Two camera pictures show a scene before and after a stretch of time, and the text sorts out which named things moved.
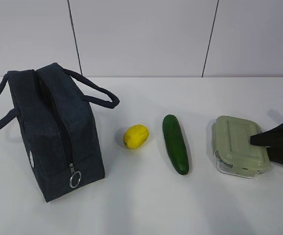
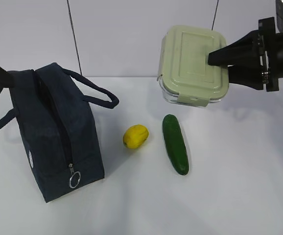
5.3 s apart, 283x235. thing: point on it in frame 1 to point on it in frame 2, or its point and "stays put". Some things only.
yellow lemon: x=136 y=136 stays put
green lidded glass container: x=234 y=154 to x=184 y=75
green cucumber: x=176 y=144 stays put
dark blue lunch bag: x=61 y=139 stays put
